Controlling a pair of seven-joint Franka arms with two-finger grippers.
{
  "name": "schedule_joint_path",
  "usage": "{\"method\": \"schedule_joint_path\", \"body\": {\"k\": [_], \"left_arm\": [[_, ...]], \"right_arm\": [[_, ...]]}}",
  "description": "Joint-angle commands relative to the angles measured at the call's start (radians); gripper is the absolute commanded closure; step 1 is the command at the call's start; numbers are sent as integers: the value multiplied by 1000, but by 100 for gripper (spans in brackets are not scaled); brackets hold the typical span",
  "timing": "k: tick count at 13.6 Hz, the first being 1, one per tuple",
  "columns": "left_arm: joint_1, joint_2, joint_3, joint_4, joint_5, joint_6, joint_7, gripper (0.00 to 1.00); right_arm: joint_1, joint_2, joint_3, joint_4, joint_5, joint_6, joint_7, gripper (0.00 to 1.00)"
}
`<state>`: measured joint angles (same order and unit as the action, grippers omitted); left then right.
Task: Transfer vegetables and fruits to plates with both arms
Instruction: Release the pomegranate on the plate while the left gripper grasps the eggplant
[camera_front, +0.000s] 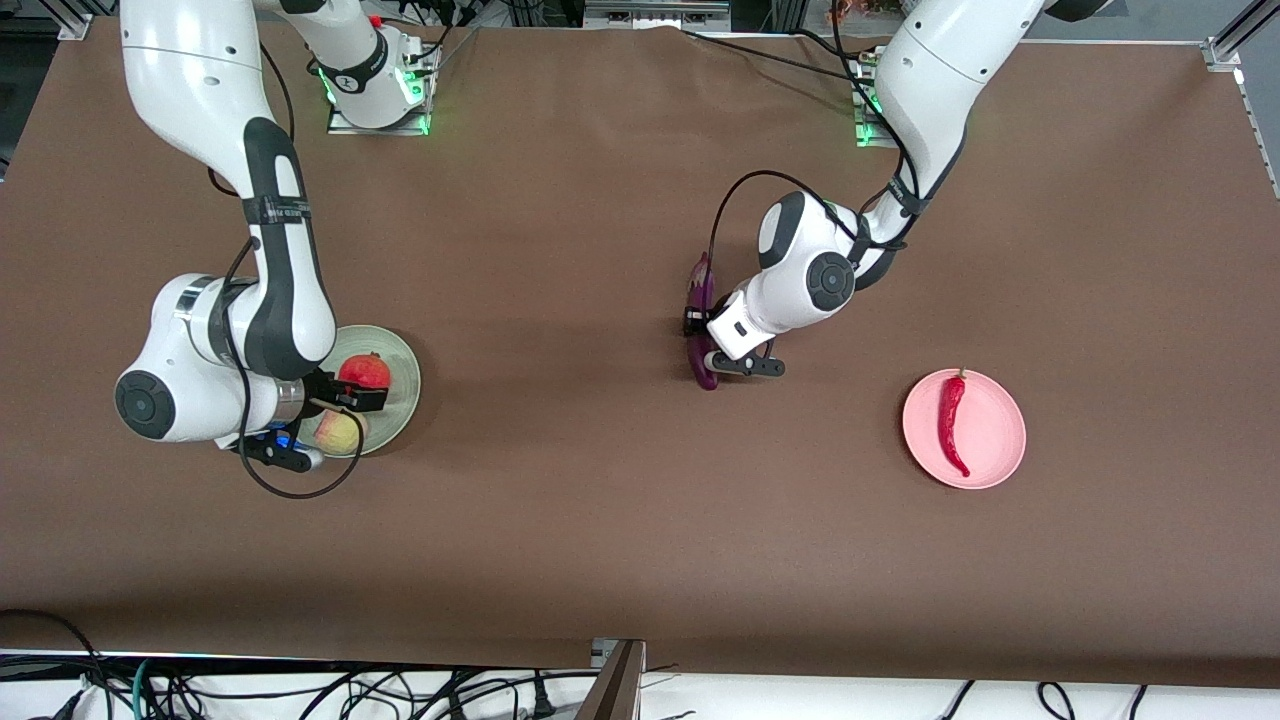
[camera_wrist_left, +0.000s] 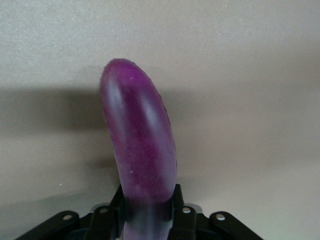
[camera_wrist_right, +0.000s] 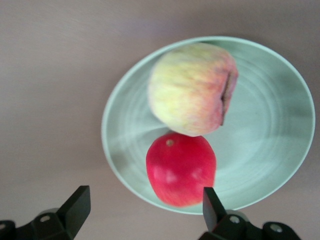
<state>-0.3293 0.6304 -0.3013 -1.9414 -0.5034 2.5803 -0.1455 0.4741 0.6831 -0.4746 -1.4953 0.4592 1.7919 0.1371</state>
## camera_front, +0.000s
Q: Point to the red chili pepper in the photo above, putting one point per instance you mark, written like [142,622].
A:
[950,410]

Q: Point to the pale green round plate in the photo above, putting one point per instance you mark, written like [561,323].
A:
[405,390]

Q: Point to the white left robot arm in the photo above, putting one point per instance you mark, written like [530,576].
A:
[940,80]

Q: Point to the brown table mat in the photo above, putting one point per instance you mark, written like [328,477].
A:
[600,520]

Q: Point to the yellow pink peach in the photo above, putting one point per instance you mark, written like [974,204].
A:
[338,432]

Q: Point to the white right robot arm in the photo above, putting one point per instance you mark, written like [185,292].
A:
[285,300]

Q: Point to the purple eggplant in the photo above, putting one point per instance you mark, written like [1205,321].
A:
[702,285]

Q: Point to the dark wooden post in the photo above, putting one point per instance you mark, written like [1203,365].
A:
[615,690]

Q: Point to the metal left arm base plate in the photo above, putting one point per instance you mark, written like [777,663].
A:
[865,140]

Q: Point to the pink round plate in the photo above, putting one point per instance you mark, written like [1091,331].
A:
[995,430]

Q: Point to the silver metal bracket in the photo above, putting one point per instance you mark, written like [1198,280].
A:
[603,652]

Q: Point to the red pomegranate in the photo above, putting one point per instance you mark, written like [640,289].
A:
[365,370]

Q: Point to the grey metal box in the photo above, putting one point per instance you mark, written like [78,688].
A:
[650,12]

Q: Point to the aluminium frame profile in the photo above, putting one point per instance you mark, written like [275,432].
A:
[1240,30]
[75,25]

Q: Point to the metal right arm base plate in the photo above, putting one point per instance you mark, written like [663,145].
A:
[345,125]

